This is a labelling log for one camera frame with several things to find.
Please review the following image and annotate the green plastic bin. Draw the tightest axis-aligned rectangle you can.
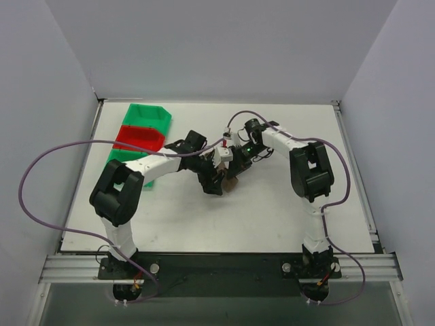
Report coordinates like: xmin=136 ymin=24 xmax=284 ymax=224
xmin=122 ymin=104 xmax=172 ymax=136
xmin=107 ymin=149 xmax=156 ymax=188

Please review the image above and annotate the green plastic bin near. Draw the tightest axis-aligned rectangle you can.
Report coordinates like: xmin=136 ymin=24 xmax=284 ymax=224
xmin=107 ymin=149 xmax=156 ymax=188

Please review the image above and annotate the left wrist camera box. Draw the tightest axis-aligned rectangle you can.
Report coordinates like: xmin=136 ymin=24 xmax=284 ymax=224
xmin=216 ymin=147 xmax=234 ymax=164

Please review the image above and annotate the aluminium front frame rail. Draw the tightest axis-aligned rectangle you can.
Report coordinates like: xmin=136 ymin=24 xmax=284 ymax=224
xmin=40 ymin=253 xmax=403 ymax=284

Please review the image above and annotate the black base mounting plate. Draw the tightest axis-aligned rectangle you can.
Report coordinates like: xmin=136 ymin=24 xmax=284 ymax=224
xmin=97 ymin=252 xmax=342 ymax=302

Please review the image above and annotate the green plastic bin far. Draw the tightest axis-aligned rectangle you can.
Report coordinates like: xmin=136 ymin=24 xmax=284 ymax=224
xmin=122 ymin=104 xmax=172 ymax=136

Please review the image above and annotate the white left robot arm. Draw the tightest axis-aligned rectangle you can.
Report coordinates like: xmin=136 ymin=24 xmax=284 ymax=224
xmin=90 ymin=130 xmax=233 ymax=279

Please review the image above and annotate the tan sock with striped cuff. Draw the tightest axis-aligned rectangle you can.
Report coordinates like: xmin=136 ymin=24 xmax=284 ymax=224
xmin=217 ymin=162 xmax=239 ymax=193

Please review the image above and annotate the red plastic bin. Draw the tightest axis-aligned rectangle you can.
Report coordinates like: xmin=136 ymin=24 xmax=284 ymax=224
xmin=112 ymin=125 xmax=165 ymax=151

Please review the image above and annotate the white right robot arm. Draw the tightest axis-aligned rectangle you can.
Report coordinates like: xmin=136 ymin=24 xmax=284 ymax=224
xmin=224 ymin=118 xmax=334 ymax=277

